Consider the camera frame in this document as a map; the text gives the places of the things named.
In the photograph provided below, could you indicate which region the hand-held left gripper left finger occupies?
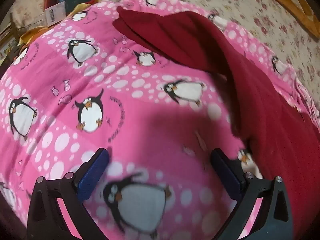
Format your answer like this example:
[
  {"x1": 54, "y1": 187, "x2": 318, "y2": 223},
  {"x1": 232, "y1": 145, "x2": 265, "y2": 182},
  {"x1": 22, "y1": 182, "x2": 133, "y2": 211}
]
[{"x1": 26, "y1": 147, "x2": 110, "y2": 240}]

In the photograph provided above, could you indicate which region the yellow cloth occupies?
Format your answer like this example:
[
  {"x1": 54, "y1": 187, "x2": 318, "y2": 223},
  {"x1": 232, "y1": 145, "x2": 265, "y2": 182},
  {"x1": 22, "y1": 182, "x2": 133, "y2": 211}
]
[{"x1": 17, "y1": 2, "x2": 92, "y2": 47}]

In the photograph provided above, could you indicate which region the dark red fleece garment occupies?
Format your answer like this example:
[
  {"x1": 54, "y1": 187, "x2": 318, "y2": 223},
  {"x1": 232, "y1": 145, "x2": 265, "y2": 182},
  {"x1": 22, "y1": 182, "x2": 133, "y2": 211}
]
[{"x1": 112, "y1": 6, "x2": 320, "y2": 240}]

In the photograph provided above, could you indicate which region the floral bedspread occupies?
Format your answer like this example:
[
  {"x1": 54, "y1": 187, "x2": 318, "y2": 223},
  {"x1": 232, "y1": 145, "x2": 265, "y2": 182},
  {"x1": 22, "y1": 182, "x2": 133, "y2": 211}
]
[{"x1": 91, "y1": 0, "x2": 320, "y2": 98}]

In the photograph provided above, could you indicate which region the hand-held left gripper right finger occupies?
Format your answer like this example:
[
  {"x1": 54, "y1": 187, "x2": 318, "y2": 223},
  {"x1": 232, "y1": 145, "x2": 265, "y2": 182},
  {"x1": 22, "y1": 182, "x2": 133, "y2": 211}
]
[{"x1": 211, "y1": 148, "x2": 293, "y2": 240}]

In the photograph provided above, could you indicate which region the white box with barcode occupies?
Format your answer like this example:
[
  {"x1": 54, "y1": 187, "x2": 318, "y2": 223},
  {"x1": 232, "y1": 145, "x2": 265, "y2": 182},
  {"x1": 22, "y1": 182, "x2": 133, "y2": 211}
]
[{"x1": 45, "y1": 1, "x2": 66, "y2": 27}]

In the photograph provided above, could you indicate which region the orange yellow patterned fabric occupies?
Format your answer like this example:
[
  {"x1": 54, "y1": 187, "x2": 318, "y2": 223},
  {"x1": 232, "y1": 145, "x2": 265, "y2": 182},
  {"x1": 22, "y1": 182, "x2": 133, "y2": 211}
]
[{"x1": 244, "y1": 0, "x2": 320, "y2": 38}]

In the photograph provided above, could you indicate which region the pink penguin print blanket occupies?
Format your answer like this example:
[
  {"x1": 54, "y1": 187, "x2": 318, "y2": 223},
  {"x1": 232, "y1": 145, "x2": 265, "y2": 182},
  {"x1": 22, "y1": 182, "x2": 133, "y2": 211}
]
[{"x1": 0, "y1": 0, "x2": 320, "y2": 240}]

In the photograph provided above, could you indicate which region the floral pillow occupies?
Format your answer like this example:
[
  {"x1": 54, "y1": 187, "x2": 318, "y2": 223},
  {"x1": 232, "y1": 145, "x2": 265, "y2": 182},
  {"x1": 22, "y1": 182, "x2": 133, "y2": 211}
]
[{"x1": 10, "y1": 0, "x2": 50, "y2": 30}]

